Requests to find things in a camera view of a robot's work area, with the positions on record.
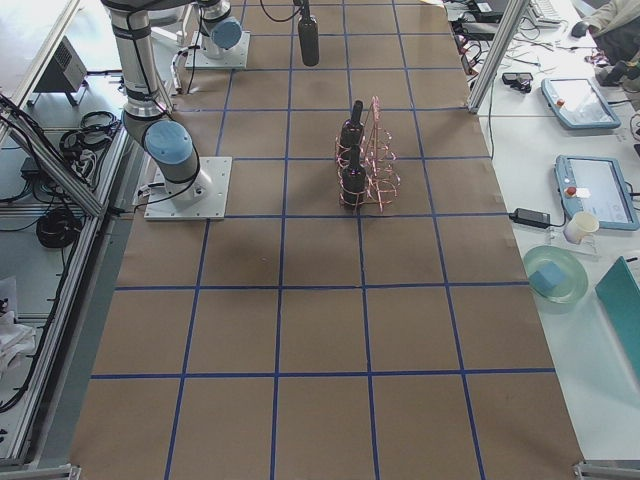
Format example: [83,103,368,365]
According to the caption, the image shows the copper wire wine basket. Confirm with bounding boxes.
[334,96,401,213]

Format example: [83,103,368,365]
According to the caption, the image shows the white crumpled cloth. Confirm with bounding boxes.
[0,277,37,371]

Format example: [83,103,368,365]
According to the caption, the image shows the blue foam cube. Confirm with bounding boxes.
[529,261,567,295]

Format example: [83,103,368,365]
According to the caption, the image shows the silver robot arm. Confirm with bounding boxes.
[101,1,319,207]
[196,0,243,59]

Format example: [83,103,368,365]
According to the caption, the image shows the black webcam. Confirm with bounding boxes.
[501,72,533,94]

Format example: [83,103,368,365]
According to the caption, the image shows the blue teach pendant near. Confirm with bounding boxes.
[554,155,639,231]

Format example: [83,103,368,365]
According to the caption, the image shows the dark wine bottle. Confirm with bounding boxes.
[297,14,320,67]
[341,145,366,208]

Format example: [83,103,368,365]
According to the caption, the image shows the grey electronics box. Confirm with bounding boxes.
[27,36,88,107]

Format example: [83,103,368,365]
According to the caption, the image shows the green glass bowl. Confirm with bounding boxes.
[523,245,589,304]

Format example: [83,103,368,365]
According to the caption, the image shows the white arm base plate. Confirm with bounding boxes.
[143,157,232,221]
[185,31,250,70]

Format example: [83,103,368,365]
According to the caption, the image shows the teal folder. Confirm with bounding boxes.
[595,255,639,379]

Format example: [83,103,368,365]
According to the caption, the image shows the dark wine bottle in basket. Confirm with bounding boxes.
[341,145,366,208]

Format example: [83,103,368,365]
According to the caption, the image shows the aluminium frame post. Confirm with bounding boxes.
[467,0,528,114]

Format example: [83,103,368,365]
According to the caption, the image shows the black coiled cables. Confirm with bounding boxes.
[35,207,81,250]

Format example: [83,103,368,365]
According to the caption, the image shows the blue teach pendant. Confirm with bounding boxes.
[554,155,639,231]
[540,78,621,129]

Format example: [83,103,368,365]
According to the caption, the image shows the blue teach pendant far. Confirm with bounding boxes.
[540,78,621,129]

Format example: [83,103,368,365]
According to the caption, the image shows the black power adapter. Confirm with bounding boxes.
[509,208,551,229]

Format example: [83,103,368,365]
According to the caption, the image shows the white paper cup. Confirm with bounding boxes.
[563,211,600,244]

